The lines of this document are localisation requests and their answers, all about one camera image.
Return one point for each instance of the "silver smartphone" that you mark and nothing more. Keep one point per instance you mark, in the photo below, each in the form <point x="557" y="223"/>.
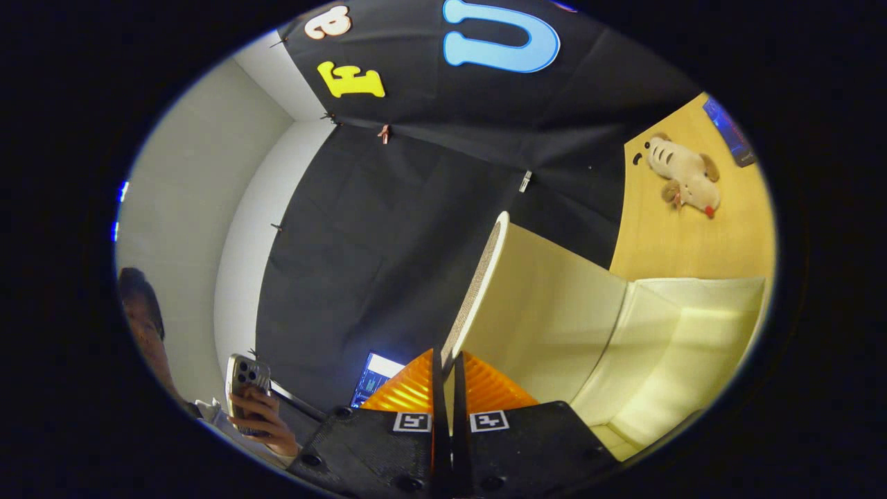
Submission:
<point x="246" y="381"/>

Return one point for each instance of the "orange clip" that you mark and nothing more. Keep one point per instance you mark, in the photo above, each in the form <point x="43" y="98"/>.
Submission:
<point x="383" y="134"/>

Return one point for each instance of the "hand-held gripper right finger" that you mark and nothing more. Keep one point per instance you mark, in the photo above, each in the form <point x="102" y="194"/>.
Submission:
<point x="459" y="443"/>

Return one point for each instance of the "laptop with lit screen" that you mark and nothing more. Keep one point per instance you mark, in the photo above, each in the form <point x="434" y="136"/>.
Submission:
<point x="378" y="378"/>

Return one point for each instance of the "white clip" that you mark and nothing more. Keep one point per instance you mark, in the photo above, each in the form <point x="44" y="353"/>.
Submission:
<point x="525" y="181"/>

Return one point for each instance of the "black backdrop cloth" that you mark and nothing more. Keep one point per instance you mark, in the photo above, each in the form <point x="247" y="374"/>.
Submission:
<point x="388" y="242"/>

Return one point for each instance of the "cream fabric storage box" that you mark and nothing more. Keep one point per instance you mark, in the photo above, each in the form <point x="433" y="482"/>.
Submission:
<point x="554" y="312"/>

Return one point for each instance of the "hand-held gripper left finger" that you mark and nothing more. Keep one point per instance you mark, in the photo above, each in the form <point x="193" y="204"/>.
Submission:
<point x="436" y="430"/>

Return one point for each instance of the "blue cover book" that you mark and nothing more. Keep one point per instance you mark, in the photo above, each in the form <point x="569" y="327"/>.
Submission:
<point x="727" y="132"/>

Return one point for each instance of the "beige plush toy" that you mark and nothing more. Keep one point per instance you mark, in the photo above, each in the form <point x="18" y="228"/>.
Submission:
<point x="682" y="173"/>

